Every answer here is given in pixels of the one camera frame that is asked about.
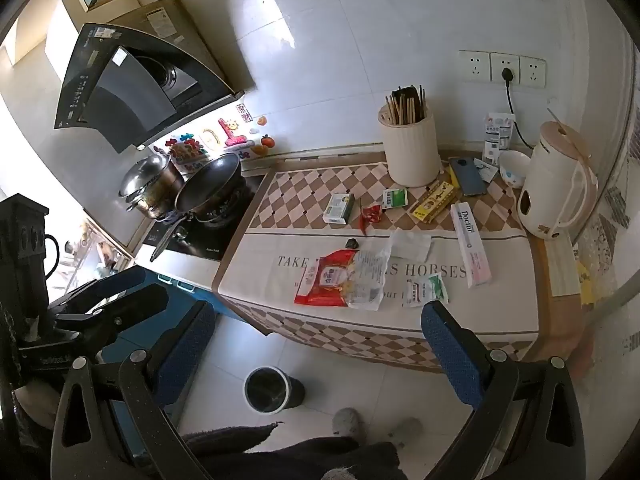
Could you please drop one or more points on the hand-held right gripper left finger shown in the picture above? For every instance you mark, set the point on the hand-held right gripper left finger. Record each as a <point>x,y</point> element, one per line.
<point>185,355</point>

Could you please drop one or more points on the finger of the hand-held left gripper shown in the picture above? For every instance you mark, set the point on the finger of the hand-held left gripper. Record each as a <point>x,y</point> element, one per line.
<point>100,287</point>
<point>125,305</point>

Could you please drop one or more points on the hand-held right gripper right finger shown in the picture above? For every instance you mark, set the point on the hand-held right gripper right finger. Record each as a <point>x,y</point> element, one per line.
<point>452,355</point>

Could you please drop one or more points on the white round trash bin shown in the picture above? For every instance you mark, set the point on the white round trash bin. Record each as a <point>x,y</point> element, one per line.
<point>272,390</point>

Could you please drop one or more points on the long white toothpaste box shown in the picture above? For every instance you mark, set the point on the long white toothpaste box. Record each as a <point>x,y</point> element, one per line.
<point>470,245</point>

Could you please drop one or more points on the clear wrapper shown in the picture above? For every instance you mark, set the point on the clear wrapper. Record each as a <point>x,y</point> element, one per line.
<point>410,246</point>

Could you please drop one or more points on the red snack bag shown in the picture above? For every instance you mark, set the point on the red snack bag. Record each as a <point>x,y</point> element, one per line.
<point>325,280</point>

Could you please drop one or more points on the yellow box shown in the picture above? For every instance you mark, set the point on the yellow box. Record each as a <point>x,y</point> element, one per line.
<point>432,201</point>

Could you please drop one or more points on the red chili pepper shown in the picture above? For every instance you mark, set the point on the red chili pepper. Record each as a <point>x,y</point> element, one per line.
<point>370,214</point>

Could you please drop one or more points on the green and white small box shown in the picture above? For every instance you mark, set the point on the green and white small box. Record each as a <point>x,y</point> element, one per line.
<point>338,208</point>

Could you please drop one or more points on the blue kitchen cabinet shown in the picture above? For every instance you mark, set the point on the blue kitchen cabinet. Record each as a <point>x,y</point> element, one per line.
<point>230,312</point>

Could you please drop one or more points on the green and white sachet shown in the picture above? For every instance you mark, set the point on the green and white sachet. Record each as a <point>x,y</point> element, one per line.
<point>425,290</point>

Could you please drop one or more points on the grey slipper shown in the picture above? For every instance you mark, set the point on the grey slipper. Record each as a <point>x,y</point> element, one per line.
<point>347,422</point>
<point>405,431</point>

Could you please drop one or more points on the black gas stove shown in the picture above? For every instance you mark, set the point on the black gas stove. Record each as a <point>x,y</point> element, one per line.
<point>200,245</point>

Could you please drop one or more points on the steel cooking pot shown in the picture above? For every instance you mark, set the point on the steel cooking pot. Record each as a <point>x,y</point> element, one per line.
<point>150,180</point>

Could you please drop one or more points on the cream ribbed sheet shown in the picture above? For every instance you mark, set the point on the cream ribbed sheet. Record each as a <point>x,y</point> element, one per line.
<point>564,270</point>

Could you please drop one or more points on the dark frying wok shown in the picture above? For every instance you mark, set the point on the dark frying wok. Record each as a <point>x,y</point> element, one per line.
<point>207,182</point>

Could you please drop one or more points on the small dark scrap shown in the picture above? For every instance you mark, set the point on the small dark scrap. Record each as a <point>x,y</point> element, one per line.
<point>353,243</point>

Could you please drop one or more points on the yellow packet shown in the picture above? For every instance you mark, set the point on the yellow packet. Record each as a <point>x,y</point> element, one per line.
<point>585,277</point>

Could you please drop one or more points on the person's dark clothing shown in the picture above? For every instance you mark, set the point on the person's dark clothing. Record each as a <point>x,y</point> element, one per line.
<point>300,457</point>

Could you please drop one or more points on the green and white packet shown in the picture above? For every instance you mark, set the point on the green and white packet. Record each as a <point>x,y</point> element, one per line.
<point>395,198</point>

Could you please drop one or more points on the dark smartphone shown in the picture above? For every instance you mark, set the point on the dark smartphone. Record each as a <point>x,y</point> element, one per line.
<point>467,177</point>

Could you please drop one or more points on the black range hood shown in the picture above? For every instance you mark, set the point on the black range hood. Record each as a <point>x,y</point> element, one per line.
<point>100,95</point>

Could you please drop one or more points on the small white card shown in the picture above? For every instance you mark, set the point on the small white card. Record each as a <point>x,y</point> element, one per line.
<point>485,170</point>

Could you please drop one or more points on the checkered printed tablecloth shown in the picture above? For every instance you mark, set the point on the checkered printed tablecloth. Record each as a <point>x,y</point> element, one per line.
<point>300,195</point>

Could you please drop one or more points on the white patterned bowl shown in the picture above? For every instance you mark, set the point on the white patterned bowl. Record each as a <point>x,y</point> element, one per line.
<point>515,167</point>

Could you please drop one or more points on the cream electric kettle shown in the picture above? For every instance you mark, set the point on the cream electric kettle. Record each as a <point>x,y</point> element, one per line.
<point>550,180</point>

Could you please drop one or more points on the cream ribbed utensil holder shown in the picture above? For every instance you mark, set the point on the cream ribbed utensil holder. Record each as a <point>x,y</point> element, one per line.
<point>410,155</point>

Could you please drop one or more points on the white printed carton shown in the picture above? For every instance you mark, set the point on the white printed carton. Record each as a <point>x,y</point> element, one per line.
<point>497,135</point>

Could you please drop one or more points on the bundle of wooden chopsticks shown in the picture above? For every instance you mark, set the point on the bundle of wooden chopsticks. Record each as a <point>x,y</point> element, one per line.
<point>400,107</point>

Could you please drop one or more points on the colourful wall stickers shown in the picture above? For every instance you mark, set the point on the colourful wall stickers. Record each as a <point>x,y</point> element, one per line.
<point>230,132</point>

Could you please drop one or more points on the brown hood duct cover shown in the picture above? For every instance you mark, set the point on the brown hood duct cover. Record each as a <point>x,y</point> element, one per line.
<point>200,35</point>

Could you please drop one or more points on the white wall socket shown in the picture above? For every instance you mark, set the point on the white wall socket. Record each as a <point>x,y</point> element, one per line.
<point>505,62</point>
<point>474,66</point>
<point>532,71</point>

